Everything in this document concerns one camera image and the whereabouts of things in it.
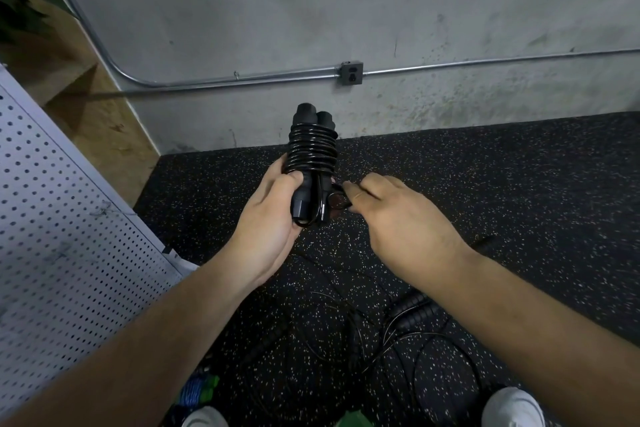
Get tangle of thin black cables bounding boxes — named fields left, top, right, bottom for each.
left=239, top=252, right=487, bottom=423

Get blue and green rope bundle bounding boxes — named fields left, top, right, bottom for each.
left=177, top=374, right=221, bottom=408

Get white perforated metal panel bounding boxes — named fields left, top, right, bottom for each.
left=0, top=64, right=201, bottom=421

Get person's white shoe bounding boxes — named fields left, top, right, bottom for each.
left=182, top=406, right=229, bottom=427
left=481, top=387, right=546, bottom=427

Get wooden board panel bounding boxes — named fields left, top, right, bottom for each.
left=0, top=0, right=162, bottom=208

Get person's left hand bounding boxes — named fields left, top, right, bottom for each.
left=220, top=154, right=306, bottom=288

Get person's left forearm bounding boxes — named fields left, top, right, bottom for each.
left=0, top=260, right=262, bottom=427

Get person's white left shoe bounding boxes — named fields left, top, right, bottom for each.
left=182, top=406, right=229, bottom=427

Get person's right forearm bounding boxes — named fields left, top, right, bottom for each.
left=431, top=245, right=640, bottom=427

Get black jump rope handles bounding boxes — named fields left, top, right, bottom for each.
left=382, top=290, right=452, bottom=338

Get metal conduit pipe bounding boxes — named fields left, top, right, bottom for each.
left=29, top=0, right=342, bottom=91
left=362, top=47, right=640, bottom=77

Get person's white right shoe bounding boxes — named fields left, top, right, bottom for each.
left=481, top=387, right=546, bottom=427

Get green object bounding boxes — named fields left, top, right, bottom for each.
left=334, top=411, right=377, bottom=427

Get black jump rope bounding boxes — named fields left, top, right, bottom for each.
left=281, top=102, right=352, bottom=229

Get person's right hand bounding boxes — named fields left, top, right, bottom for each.
left=342, top=172, right=476, bottom=288

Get grey wall outlet box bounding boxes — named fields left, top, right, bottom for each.
left=335, top=61, right=364, bottom=87

